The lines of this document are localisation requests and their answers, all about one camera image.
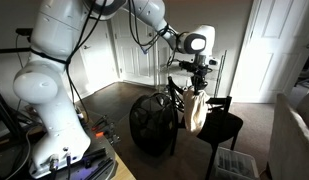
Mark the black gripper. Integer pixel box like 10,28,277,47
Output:
179,54,217,88

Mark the cream white shirt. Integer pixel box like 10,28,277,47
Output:
183,87,210,136

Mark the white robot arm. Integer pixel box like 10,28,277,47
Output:
13,0,215,179

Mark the black wooden chair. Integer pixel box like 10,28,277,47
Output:
168,77,243,180

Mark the black mesh laundry basket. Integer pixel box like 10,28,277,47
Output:
129,93,174,156

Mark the clear plastic storage bin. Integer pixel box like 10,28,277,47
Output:
214,147,259,180

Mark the white panel door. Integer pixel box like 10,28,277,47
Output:
231,0,309,103

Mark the black orange clamp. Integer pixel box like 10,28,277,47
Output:
91,115,120,145

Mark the grey sofa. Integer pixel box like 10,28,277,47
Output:
268,92,309,180

